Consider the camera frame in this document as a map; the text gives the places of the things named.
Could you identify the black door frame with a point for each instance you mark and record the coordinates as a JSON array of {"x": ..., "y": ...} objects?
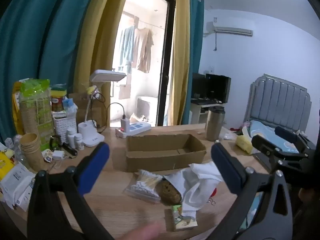
[{"x": 168, "y": 55}]

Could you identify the teal curtain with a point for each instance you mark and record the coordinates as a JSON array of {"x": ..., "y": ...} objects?
[
  {"x": 37, "y": 42},
  {"x": 196, "y": 42}
]

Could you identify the white pill bottle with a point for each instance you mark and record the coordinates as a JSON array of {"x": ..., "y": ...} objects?
[
  {"x": 79, "y": 142},
  {"x": 70, "y": 137}
]

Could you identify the yellow tissue pack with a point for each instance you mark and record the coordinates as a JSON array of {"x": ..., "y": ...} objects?
[{"x": 243, "y": 142}]

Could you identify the white desk lamp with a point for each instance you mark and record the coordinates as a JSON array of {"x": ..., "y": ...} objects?
[{"x": 91, "y": 135}]

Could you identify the white computer desk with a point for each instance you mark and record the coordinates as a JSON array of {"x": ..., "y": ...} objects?
[{"x": 198, "y": 110}]

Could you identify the yellow snack packet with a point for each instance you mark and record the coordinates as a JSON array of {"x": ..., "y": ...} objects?
[{"x": 5, "y": 163}]

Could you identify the stack of paper cups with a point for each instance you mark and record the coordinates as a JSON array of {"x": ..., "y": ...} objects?
[{"x": 31, "y": 150}]

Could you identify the small patterned box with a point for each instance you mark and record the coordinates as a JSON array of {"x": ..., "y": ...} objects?
[{"x": 183, "y": 218}]

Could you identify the brown teddy bear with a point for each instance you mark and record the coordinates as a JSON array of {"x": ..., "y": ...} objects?
[{"x": 170, "y": 192}]

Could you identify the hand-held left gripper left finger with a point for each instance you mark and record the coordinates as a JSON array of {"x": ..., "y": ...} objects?
[{"x": 93, "y": 167}]

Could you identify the black computer case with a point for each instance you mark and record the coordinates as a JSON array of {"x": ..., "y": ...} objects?
[{"x": 198, "y": 86}]

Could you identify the black computer monitor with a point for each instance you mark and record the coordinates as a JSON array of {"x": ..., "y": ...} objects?
[{"x": 218, "y": 87}]

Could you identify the grey bed headboard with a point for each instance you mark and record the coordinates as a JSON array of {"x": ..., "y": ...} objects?
[{"x": 280, "y": 102}]

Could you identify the white paper packets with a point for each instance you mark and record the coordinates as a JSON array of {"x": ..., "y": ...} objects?
[{"x": 16, "y": 185}]

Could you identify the black flashlight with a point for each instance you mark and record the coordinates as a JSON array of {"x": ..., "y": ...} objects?
[{"x": 70, "y": 150}]

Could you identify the white air conditioner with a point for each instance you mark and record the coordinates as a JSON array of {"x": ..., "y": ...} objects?
[{"x": 232, "y": 30}]

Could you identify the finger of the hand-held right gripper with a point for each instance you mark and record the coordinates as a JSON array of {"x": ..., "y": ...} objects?
[
  {"x": 286, "y": 133},
  {"x": 265, "y": 147}
]

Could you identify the white plastic basket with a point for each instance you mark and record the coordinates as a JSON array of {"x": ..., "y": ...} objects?
[{"x": 63, "y": 130}]

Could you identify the small white plug adapter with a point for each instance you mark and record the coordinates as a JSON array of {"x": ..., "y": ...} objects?
[{"x": 58, "y": 155}]

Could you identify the blue hanging shirt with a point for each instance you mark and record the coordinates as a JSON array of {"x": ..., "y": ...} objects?
[{"x": 126, "y": 47}]

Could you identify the white power strip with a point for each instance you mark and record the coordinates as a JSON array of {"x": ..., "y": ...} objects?
[{"x": 137, "y": 127}]

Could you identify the blue printed blanket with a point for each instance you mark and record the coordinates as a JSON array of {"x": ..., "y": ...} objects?
[{"x": 265, "y": 132}]

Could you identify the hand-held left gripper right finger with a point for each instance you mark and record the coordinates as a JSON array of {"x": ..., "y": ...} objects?
[{"x": 225, "y": 170}]

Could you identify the white plastic bag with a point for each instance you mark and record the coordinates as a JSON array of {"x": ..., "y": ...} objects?
[{"x": 197, "y": 187}]

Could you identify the bag of cotton swabs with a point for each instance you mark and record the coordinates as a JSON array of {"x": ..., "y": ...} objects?
[{"x": 143, "y": 185}]

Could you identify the red round object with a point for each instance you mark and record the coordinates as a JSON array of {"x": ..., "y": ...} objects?
[{"x": 213, "y": 193}]

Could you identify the steel thermos cup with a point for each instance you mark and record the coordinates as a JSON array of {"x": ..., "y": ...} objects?
[{"x": 215, "y": 125}]

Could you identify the brown hanging shirt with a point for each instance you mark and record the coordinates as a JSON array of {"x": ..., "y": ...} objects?
[{"x": 143, "y": 50}]

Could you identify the white washing machine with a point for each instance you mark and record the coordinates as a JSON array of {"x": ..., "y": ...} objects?
[{"x": 146, "y": 108}]

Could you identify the green pack of paper cups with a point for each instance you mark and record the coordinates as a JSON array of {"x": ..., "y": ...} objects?
[{"x": 37, "y": 110}]

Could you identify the yellow curtain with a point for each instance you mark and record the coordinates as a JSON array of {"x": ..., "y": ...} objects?
[
  {"x": 180, "y": 55},
  {"x": 100, "y": 42}
]

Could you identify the jar with yellow lid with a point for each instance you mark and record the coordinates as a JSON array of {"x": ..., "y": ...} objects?
[{"x": 58, "y": 102}]

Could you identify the cardboard box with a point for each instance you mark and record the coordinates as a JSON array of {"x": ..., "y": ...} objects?
[{"x": 165, "y": 152}]

